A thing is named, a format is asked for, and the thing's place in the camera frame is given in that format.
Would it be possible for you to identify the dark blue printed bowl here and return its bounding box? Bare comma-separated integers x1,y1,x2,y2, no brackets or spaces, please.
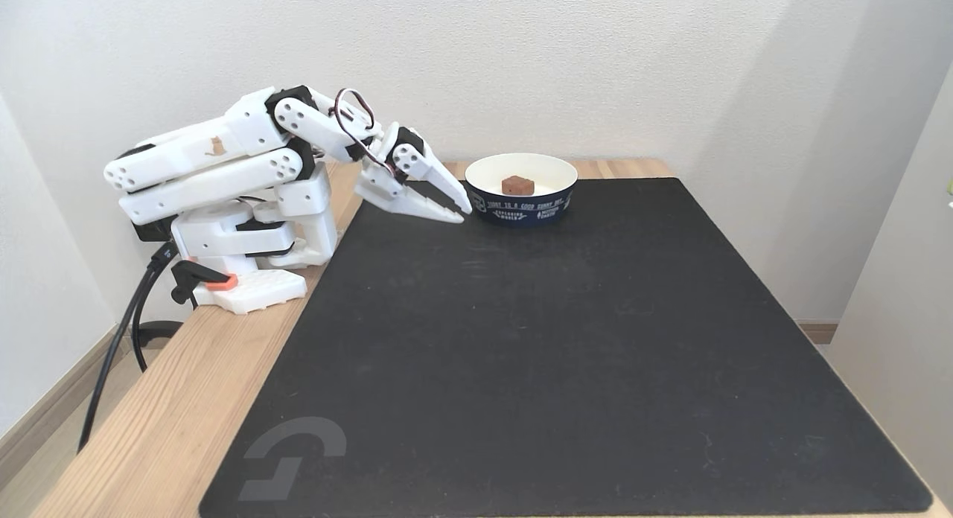
465,153,579,228

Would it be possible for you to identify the black clamp with orange pad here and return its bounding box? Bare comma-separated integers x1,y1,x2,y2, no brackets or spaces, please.
170,258,240,307

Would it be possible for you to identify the black desk mat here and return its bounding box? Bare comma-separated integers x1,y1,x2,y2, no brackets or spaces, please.
199,177,934,517

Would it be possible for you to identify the black power cable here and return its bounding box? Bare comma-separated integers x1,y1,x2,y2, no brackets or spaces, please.
133,269,184,372

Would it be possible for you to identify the black usb cable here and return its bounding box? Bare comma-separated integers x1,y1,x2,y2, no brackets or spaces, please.
78,243,179,453

